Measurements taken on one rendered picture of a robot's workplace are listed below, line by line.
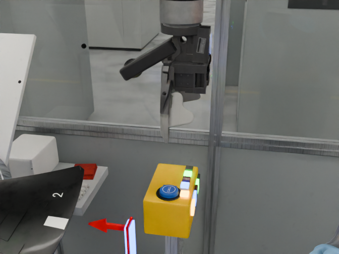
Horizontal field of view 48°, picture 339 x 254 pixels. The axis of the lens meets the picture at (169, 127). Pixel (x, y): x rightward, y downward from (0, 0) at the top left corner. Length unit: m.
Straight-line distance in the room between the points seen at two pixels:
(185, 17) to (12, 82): 0.48
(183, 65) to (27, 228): 0.36
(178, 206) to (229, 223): 0.65
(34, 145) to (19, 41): 0.42
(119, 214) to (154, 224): 0.67
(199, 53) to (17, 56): 0.49
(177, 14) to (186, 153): 0.73
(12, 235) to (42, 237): 0.04
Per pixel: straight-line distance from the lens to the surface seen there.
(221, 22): 1.14
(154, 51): 0.68
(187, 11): 0.65
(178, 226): 0.83
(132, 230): 0.57
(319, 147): 1.28
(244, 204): 1.38
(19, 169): 1.27
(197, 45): 0.67
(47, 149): 1.31
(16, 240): 0.59
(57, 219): 0.59
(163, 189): 0.82
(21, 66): 0.97
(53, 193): 0.63
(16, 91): 0.95
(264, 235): 1.47
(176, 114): 0.67
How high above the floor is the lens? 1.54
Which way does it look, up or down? 25 degrees down
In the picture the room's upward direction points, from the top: straight up
